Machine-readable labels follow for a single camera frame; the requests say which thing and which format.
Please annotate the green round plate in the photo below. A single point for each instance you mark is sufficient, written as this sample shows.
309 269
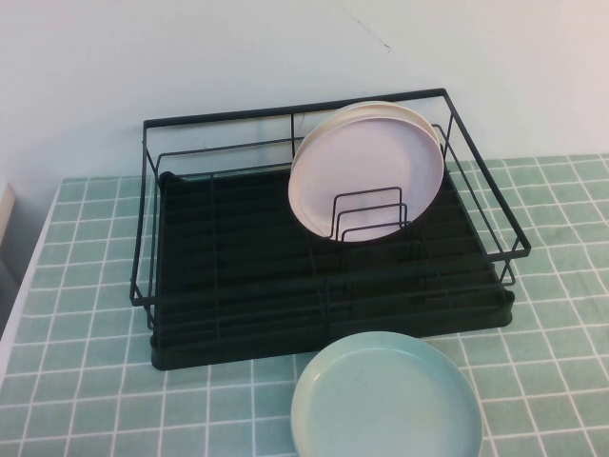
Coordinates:
380 404

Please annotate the pink round plate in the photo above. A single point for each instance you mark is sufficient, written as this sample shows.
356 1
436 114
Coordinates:
361 162

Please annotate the cream round plate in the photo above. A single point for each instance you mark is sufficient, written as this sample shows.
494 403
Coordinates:
404 112

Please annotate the black plastic drip tray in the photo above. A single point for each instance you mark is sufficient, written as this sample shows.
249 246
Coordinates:
238 266

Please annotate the green checkered tablecloth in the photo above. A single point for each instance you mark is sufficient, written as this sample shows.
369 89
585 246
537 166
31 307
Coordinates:
547 333

